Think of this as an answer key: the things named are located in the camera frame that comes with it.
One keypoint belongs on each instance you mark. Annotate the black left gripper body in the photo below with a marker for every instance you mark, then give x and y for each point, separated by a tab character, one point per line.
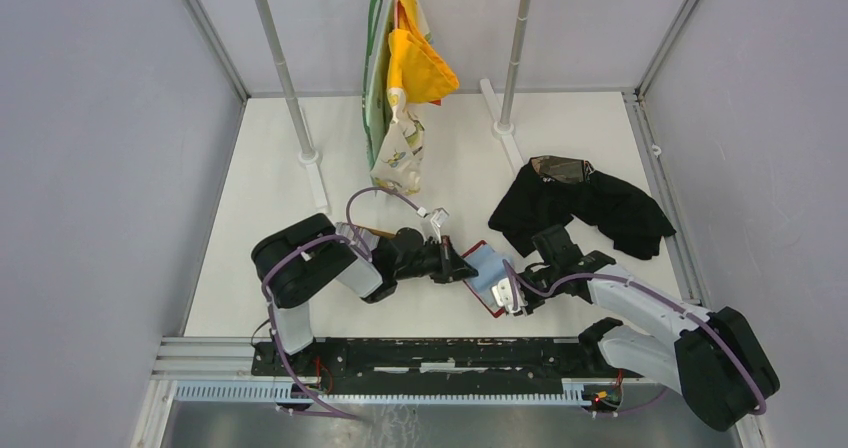
433	260

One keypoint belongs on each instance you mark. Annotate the black shirt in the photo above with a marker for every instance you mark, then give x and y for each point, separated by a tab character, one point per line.
550	190

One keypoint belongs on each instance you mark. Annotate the left metal rack pole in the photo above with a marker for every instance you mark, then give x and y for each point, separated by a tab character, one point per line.
309	156

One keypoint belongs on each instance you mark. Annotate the green hanging cloth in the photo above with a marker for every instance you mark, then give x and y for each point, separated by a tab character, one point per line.
374	104

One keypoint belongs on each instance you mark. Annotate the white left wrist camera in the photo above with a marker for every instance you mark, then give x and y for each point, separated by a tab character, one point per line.
432	222

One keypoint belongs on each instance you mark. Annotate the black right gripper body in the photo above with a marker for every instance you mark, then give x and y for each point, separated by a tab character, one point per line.
543	276

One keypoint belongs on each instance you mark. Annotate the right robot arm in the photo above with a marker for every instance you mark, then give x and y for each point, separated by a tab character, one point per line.
712	359

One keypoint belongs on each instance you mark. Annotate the metal rack pole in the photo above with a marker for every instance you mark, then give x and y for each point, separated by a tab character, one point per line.
309	156
500	109

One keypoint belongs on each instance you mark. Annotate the yellow floral hanging cloth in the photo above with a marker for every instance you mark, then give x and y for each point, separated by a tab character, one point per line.
417	75

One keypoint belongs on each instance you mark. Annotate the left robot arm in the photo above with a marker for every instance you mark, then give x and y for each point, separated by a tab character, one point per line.
296	263

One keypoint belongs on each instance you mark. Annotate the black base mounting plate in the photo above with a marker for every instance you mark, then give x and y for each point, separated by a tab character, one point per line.
416	366

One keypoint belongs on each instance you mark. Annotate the right metal rack pole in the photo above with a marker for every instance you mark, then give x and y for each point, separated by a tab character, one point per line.
500	109

